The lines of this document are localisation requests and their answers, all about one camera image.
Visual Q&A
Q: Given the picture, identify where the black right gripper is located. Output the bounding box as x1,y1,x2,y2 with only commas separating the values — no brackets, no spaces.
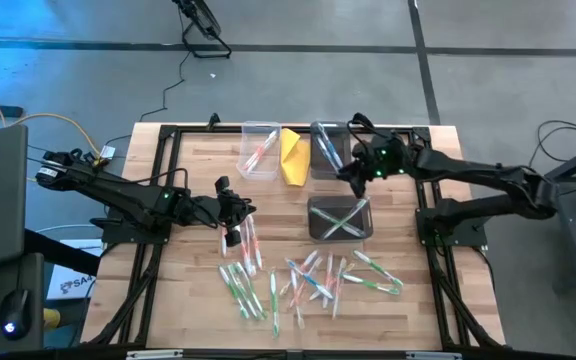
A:
336,131,413,200

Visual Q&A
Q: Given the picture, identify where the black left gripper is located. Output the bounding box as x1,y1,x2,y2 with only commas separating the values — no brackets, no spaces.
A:
191,192,258,249

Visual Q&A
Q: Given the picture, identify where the blue toothbrush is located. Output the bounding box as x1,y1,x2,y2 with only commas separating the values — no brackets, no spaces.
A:
284,257,335,300
315,122,345,170
315,136,339,173

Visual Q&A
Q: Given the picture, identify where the dark translucent plastic bin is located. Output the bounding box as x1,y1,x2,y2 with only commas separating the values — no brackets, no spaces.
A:
306,194,374,242
309,120,353,180

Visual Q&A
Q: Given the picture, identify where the yellow cloth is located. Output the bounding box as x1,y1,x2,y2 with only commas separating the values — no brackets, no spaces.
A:
279,127,313,188

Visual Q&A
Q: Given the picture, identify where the clear plastic bin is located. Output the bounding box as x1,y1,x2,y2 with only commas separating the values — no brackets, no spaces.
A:
236,120,283,182

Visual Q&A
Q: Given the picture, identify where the white printed box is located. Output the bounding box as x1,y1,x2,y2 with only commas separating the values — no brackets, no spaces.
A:
46,238,98,301

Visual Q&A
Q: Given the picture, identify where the black diagonal bar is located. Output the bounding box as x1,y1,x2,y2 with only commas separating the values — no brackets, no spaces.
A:
22,227,102,279

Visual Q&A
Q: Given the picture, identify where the small yellow object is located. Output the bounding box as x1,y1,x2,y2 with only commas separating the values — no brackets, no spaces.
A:
42,308,63,331

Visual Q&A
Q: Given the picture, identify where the black computer desk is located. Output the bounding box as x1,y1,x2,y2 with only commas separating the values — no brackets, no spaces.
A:
0,252,47,354

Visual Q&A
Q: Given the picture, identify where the black metal floor stand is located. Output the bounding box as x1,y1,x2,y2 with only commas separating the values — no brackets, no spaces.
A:
171,0,233,60

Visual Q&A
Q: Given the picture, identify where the black computer mouse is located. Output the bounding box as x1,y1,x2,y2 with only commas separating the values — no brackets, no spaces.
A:
0,288,33,342

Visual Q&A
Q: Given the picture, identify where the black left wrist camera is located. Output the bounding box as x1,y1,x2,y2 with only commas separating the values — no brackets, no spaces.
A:
214,175,232,199

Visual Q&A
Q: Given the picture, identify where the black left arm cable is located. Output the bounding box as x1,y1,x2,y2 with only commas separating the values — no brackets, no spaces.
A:
135,167,190,190

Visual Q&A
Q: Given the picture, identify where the silver bracket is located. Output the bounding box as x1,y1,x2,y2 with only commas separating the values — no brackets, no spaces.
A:
405,350,463,360
125,349,185,360

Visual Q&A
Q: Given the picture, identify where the black floor cable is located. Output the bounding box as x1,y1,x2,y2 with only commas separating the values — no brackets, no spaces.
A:
526,118,576,169
102,49,192,151

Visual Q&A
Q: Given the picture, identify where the yellow cable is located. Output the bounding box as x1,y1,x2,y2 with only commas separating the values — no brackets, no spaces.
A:
0,82,103,184

